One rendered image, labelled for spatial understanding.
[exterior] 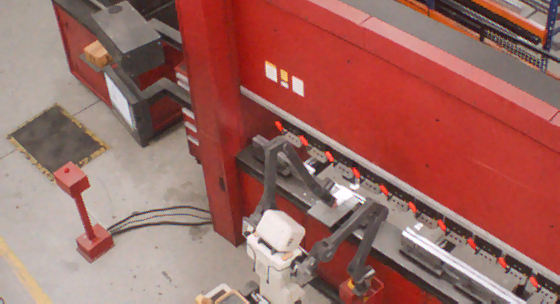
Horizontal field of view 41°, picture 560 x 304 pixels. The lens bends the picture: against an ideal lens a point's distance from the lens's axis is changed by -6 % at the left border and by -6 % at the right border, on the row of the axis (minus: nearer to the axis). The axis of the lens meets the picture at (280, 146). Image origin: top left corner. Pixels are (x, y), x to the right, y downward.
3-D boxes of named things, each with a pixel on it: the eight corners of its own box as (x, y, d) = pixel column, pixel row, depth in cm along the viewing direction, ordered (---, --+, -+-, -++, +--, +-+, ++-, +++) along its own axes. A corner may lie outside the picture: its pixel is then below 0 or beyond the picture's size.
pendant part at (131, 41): (114, 118, 519) (89, 14, 461) (146, 103, 528) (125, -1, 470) (147, 161, 488) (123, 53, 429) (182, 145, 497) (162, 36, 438)
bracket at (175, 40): (126, 43, 490) (124, 34, 485) (155, 26, 502) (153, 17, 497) (165, 68, 469) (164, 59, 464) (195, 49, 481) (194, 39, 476)
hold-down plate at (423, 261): (398, 252, 455) (399, 248, 453) (404, 246, 457) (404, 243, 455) (439, 278, 439) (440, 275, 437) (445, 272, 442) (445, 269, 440)
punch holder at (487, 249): (470, 254, 413) (474, 234, 401) (479, 244, 417) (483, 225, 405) (493, 268, 405) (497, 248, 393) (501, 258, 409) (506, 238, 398)
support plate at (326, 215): (306, 212, 466) (306, 211, 465) (336, 187, 479) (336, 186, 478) (329, 227, 456) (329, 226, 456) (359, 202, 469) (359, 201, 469)
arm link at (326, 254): (369, 189, 418) (379, 196, 409) (382, 204, 425) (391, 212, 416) (309, 248, 415) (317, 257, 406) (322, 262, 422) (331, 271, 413)
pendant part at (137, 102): (112, 110, 504) (101, 67, 479) (128, 103, 508) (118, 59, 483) (142, 149, 476) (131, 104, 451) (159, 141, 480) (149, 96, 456)
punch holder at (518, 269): (500, 272, 402) (505, 253, 391) (508, 262, 406) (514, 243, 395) (523, 286, 394) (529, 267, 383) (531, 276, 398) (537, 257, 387)
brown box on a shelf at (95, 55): (78, 57, 592) (75, 44, 584) (105, 42, 604) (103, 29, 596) (97, 73, 576) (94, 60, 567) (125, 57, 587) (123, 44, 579)
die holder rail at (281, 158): (253, 149, 523) (252, 139, 517) (259, 144, 526) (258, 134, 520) (309, 185, 497) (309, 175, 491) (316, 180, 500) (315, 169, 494)
